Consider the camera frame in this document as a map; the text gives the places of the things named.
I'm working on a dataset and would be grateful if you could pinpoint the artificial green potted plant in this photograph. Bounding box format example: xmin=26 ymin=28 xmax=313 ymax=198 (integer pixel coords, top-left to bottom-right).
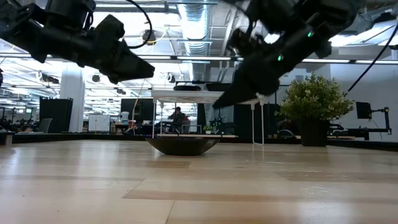
xmin=276 ymin=72 xmax=356 ymax=147

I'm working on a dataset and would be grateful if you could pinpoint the long ceiling light bar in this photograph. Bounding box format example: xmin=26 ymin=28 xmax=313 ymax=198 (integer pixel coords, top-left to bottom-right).
xmin=0 ymin=52 xmax=398 ymax=65

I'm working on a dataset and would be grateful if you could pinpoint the black ceiling device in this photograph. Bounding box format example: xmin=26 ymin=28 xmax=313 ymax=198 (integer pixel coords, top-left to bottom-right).
xmin=142 ymin=29 xmax=157 ymax=46

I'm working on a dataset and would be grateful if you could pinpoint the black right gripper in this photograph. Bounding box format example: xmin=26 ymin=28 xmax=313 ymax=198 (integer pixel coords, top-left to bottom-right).
xmin=212 ymin=27 xmax=312 ymax=110

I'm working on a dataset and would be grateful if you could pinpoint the dark domed background object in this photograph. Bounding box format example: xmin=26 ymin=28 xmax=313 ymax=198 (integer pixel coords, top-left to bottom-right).
xmin=276 ymin=129 xmax=298 ymax=139

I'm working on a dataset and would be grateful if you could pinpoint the person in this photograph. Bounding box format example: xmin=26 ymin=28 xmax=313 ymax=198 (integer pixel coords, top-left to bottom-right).
xmin=167 ymin=106 xmax=191 ymax=134

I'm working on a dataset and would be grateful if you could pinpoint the black oval mini plate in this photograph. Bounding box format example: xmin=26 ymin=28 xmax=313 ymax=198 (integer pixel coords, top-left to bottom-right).
xmin=145 ymin=138 xmax=221 ymax=157

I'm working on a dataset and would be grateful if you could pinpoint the silver ceiling air duct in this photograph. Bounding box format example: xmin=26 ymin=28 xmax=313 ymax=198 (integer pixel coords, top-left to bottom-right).
xmin=177 ymin=0 xmax=214 ymax=83

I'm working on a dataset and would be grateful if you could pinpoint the black monitor on arm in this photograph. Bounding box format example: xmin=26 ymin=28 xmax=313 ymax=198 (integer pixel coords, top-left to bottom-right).
xmin=356 ymin=101 xmax=392 ymax=135

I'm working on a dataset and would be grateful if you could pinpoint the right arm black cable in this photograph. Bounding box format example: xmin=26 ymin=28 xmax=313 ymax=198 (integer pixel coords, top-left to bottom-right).
xmin=347 ymin=22 xmax=398 ymax=93

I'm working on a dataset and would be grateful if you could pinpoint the black partition panel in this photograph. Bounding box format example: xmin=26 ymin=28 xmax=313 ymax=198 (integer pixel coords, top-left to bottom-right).
xmin=233 ymin=103 xmax=282 ymax=139

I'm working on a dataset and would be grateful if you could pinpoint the white lattice shelf rack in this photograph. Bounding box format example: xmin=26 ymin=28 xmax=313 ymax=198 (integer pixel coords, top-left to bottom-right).
xmin=150 ymin=90 xmax=267 ymax=146

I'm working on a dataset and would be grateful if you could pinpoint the black background cabinet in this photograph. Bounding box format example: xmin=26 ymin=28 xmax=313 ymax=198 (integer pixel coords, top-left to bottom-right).
xmin=39 ymin=97 xmax=74 ymax=134

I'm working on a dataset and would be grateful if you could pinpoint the white building column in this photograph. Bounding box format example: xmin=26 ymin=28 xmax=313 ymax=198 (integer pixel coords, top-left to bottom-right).
xmin=59 ymin=63 xmax=86 ymax=134

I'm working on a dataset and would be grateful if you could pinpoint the dark background monitor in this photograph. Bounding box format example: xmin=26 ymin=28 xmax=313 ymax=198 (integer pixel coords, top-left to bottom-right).
xmin=120 ymin=98 xmax=155 ymax=125

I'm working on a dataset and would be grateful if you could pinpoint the black background desk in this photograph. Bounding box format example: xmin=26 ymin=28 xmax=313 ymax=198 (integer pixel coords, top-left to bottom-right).
xmin=329 ymin=127 xmax=393 ymax=141

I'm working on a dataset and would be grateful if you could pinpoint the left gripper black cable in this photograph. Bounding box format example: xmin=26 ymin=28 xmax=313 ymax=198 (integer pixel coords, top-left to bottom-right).
xmin=124 ymin=0 xmax=154 ymax=50

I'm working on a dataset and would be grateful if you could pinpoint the grey office chair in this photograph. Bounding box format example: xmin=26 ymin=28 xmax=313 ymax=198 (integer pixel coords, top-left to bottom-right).
xmin=36 ymin=117 xmax=53 ymax=134

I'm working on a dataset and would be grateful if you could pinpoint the white background cabinet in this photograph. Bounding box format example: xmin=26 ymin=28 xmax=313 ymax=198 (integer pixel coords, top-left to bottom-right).
xmin=88 ymin=113 xmax=111 ymax=133

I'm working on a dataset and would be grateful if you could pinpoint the black square mini plate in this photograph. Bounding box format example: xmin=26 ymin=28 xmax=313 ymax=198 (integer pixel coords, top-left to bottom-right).
xmin=205 ymin=82 xmax=233 ymax=93

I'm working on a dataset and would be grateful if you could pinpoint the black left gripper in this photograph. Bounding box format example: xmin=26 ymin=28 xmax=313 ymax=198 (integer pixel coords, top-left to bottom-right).
xmin=39 ymin=14 xmax=155 ymax=85

